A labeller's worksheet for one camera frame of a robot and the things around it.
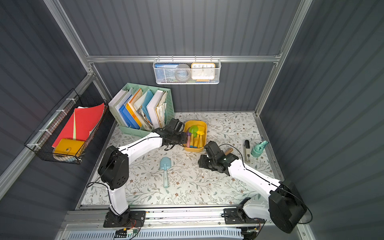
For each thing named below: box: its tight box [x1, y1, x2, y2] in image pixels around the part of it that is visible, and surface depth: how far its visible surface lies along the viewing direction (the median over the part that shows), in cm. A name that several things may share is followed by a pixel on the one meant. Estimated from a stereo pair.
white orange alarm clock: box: [191, 62, 216, 82], surface depth 90 cm
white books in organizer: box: [146, 89, 167, 129], surface depth 95 cm
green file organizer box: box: [108, 82, 175, 138], surface depth 98 cm
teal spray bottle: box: [251, 140, 270, 158], surface depth 91 cm
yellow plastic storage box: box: [184, 120, 208, 153], surface depth 101 cm
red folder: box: [51, 103, 105, 148], surface depth 76 cm
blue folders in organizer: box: [119, 105, 141, 130], surface depth 98 cm
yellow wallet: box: [53, 138, 85, 156], surface depth 66 cm
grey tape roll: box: [174, 63, 191, 82], surface depth 89 cm
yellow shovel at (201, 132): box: [196, 125, 205, 148], surface depth 105 cm
